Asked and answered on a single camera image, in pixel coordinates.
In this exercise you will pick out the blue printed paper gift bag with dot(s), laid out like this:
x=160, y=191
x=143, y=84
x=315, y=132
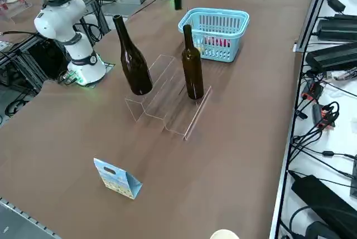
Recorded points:
x=114, y=177

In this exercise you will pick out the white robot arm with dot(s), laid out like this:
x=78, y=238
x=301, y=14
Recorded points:
x=64, y=13

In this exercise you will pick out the light blue plastic basket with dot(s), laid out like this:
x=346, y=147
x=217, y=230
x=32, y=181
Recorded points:
x=240, y=24

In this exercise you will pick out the orange and black device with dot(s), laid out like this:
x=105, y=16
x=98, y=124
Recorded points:
x=325, y=116
x=312, y=91

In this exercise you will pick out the red cola bottle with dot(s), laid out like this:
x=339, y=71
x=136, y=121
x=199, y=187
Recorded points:
x=217, y=42

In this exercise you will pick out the small black power adapter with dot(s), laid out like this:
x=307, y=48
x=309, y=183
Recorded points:
x=336, y=5

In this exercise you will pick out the clear acrylic rack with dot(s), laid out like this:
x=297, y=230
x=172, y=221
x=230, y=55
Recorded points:
x=14, y=5

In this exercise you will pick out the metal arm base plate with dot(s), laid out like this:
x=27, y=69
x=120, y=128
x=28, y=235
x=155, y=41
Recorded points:
x=108, y=65

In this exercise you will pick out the yellow item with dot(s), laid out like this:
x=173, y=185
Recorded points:
x=199, y=48

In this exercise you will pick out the clear acrylic stepped shelf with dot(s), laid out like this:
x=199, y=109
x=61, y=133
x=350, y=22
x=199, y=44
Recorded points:
x=173, y=111

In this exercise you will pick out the dark slope-shouldered wine bottle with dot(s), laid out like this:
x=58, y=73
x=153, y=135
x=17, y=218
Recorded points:
x=135, y=66

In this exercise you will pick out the brown straight-shouldered wine bottle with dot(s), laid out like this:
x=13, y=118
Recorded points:
x=192, y=72

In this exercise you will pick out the aluminium frame post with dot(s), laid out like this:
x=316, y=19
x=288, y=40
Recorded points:
x=315, y=7

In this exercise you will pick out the large black power adapter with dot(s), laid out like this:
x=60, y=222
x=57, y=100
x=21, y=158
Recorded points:
x=326, y=200

